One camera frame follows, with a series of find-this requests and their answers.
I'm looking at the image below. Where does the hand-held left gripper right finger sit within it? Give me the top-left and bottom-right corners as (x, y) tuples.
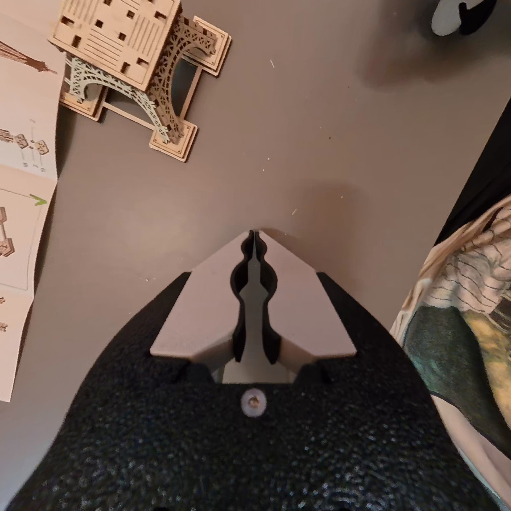
(254, 231), (357, 366)

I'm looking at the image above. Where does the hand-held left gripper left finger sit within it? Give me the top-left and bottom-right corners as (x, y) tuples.
(150, 229), (255, 364)

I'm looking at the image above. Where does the grey desk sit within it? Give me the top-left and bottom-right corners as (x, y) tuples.
(0, 0), (511, 511)

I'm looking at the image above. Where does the person's printed t-shirt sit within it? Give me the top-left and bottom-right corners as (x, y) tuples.
(390, 196), (511, 511)

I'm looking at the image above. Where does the instruction booklet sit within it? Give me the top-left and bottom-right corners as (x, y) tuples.
(0, 12), (66, 403)

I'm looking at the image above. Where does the wooden tower base model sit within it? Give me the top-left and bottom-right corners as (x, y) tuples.
(48, 0), (232, 162)

